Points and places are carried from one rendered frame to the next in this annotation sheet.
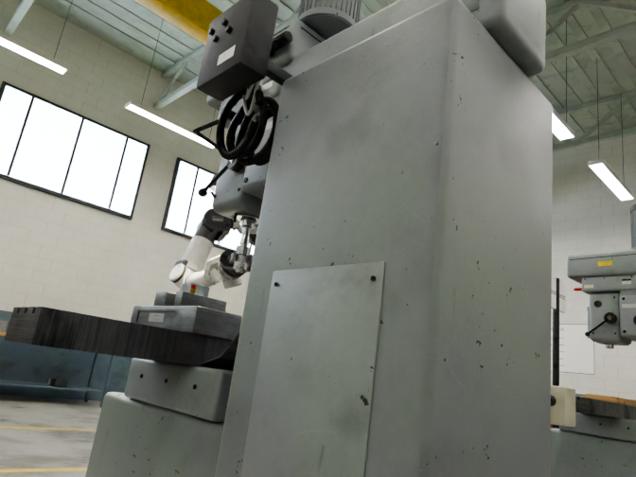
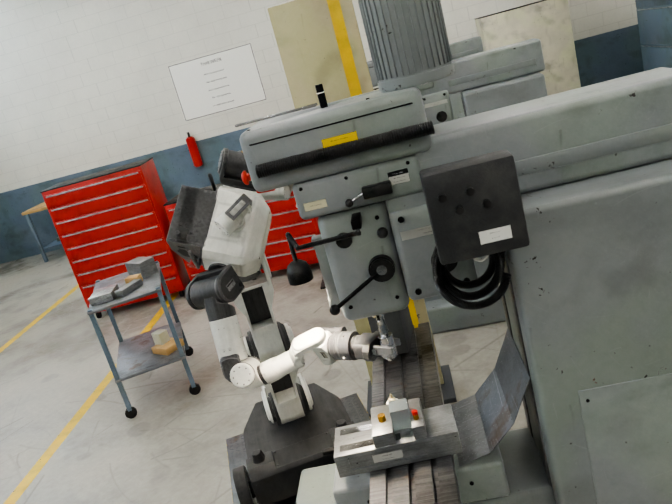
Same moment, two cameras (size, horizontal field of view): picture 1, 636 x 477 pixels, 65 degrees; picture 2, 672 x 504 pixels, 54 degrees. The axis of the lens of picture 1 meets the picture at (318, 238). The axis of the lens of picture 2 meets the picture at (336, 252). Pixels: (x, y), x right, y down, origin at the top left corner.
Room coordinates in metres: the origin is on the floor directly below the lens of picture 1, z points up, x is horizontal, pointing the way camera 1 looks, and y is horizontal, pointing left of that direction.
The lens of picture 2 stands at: (0.21, 1.41, 2.03)
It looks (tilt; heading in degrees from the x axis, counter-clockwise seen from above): 17 degrees down; 321
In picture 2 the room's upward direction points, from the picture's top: 15 degrees counter-clockwise
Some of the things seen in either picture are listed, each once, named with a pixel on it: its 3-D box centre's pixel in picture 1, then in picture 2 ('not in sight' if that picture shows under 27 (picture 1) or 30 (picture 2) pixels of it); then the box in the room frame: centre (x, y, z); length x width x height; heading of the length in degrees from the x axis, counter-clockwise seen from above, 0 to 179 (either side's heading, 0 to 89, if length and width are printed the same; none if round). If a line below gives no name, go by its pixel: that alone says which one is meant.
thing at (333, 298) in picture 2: not in sight; (327, 270); (1.63, 0.31, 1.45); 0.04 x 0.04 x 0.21; 43
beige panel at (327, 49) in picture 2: not in sight; (363, 212); (2.82, -0.98, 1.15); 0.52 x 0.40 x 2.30; 43
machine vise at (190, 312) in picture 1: (185, 315); (394, 433); (1.47, 0.35, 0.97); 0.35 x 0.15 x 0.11; 45
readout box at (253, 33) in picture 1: (235, 46); (474, 208); (1.10, 0.28, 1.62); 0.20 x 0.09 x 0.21; 43
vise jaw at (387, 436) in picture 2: (182, 303); (382, 425); (1.49, 0.37, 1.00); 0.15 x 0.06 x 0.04; 135
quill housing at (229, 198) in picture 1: (257, 172); (364, 253); (1.54, 0.23, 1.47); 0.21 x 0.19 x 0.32; 133
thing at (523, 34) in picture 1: (380, 72); (529, 144); (1.18, -0.11, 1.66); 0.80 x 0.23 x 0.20; 43
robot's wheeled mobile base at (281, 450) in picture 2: not in sight; (293, 419); (2.42, 0.09, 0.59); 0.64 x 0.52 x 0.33; 149
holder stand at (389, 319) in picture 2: not in sight; (390, 318); (1.94, -0.17, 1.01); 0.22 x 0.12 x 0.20; 126
